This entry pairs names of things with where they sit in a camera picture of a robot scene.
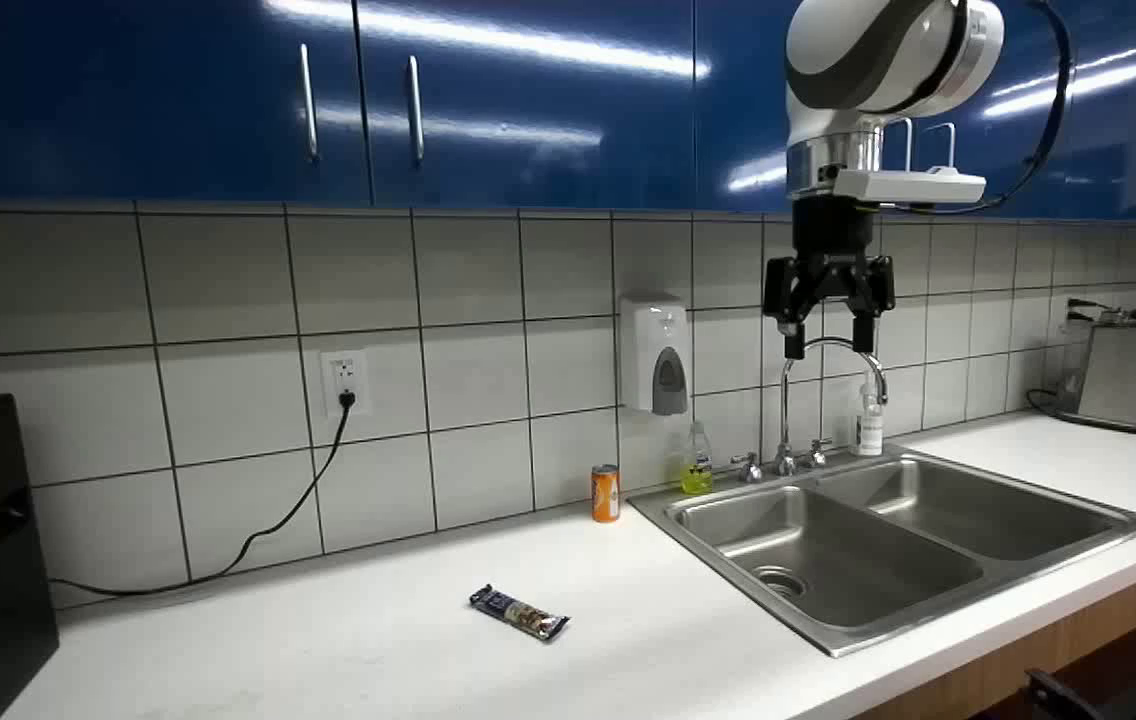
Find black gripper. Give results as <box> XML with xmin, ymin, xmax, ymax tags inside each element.
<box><xmin>759</xmin><ymin>196</ymin><xmax>899</xmax><ymax>363</ymax></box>

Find stainless steel double sink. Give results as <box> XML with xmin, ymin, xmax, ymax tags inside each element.
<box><xmin>626</xmin><ymin>445</ymin><xmax>1136</xmax><ymax>658</ymax></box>

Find chrome gooseneck faucet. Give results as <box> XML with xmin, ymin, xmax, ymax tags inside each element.
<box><xmin>771</xmin><ymin>333</ymin><xmax>891</xmax><ymax>474</ymax></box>

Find white pump soap bottle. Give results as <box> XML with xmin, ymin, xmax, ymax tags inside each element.
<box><xmin>850</xmin><ymin>391</ymin><xmax>891</xmax><ymax>461</ymax></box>

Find small brown jar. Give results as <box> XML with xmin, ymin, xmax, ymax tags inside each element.
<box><xmin>588</xmin><ymin>461</ymin><xmax>623</xmax><ymax>525</ymax></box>

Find silver coffee machine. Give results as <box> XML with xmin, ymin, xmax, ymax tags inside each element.
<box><xmin>1061</xmin><ymin>295</ymin><xmax>1136</xmax><ymax>446</ymax></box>

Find wooden base cabinet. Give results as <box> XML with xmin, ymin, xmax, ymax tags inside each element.
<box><xmin>859</xmin><ymin>553</ymin><xmax>1136</xmax><ymax>720</ymax></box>

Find black chair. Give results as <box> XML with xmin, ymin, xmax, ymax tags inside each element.
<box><xmin>1019</xmin><ymin>634</ymin><xmax>1136</xmax><ymax>720</ymax></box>

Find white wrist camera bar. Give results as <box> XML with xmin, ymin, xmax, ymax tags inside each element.
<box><xmin>833</xmin><ymin>164</ymin><xmax>990</xmax><ymax>207</ymax></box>

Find silver cabinet handle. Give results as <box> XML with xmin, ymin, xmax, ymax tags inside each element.
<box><xmin>402</xmin><ymin>52</ymin><xmax>428</xmax><ymax>167</ymax></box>
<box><xmin>918</xmin><ymin>120</ymin><xmax>962</xmax><ymax>177</ymax></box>
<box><xmin>296</xmin><ymin>40</ymin><xmax>322</xmax><ymax>164</ymax></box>
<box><xmin>880</xmin><ymin>117</ymin><xmax>918</xmax><ymax>177</ymax></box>

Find white wall soap dispenser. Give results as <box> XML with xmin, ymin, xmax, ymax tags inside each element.
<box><xmin>615</xmin><ymin>295</ymin><xmax>696</xmax><ymax>418</ymax></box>

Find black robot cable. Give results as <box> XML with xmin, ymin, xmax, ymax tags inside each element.
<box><xmin>978</xmin><ymin>0</ymin><xmax>1076</xmax><ymax>216</ymax></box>

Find white wall power outlet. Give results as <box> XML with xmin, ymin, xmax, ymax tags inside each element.
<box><xmin>321</xmin><ymin>349</ymin><xmax>376</xmax><ymax>413</ymax></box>

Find black power cord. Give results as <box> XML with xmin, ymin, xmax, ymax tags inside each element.
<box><xmin>46</xmin><ymin>387</ymin><xmax>360</xmax><ymax>599</ymax></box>

